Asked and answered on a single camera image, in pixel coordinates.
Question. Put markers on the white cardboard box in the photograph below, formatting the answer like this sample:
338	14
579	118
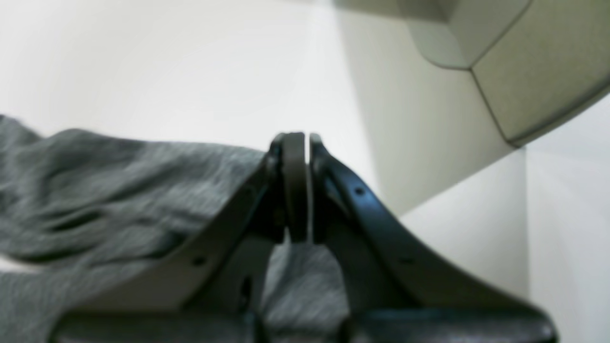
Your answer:
538	63

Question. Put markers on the grey t-shirt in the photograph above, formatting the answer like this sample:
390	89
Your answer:
92	211

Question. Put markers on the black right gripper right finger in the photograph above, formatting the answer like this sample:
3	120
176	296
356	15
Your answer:
400	290

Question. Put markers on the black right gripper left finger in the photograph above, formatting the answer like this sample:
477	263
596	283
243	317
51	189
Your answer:
210	289

